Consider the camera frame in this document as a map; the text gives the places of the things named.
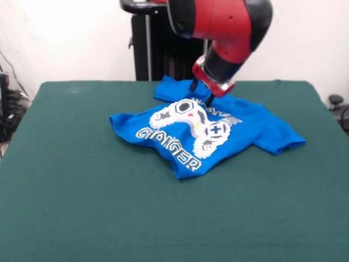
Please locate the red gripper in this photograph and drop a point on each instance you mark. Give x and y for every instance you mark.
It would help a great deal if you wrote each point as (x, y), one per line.
(211, 83)

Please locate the blue printed shirt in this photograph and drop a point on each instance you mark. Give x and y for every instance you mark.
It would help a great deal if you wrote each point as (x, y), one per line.
(259, 128)

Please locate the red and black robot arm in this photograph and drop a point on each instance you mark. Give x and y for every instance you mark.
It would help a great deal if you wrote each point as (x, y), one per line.
(223, 30)

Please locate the black office chair base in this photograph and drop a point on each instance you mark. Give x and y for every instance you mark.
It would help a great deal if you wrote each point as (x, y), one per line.
(340, 109)

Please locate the dark green table cloth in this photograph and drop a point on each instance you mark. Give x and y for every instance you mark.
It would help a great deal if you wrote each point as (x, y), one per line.
(68, 204)

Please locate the black box device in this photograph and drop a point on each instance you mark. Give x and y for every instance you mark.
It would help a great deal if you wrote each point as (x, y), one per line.
(4, 92)

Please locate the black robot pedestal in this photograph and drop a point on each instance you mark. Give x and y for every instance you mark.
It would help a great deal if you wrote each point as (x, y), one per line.
(163, 54)

